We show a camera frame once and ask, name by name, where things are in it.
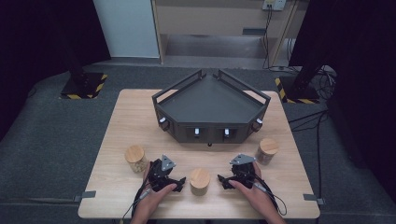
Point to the white panel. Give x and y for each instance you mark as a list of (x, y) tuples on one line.
[(127, 28)]

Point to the glass jar with brown contents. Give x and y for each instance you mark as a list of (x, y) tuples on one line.
[(268, 146)]

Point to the person's right hand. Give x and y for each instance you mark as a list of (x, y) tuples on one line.
[(260, 197)]

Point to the glass jar with pale beans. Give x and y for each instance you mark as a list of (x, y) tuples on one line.
[(134, 154)]

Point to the white wall socket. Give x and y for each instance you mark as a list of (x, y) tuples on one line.
[(274, 4)]

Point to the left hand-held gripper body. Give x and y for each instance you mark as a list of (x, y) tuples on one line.
[(157, 174)]

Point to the person's left hand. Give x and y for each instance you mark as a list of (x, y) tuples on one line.
[(151, 203)]

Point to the grey table bracket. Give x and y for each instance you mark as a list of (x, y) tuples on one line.
[(313, 198), (84, 195)]

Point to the black corner shelf rack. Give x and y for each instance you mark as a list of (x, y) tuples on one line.
[(211, 102)]

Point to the black stand with striped base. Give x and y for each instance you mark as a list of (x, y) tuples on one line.
[(299, 90), (82, 85)]

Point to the black curtain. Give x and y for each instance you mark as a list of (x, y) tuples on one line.
[(364, 62), (37, 37)]

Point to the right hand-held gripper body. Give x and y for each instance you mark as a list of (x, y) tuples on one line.
[(244, 174)]

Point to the glass jar with green contents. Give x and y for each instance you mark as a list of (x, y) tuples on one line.
[(200, 179)]

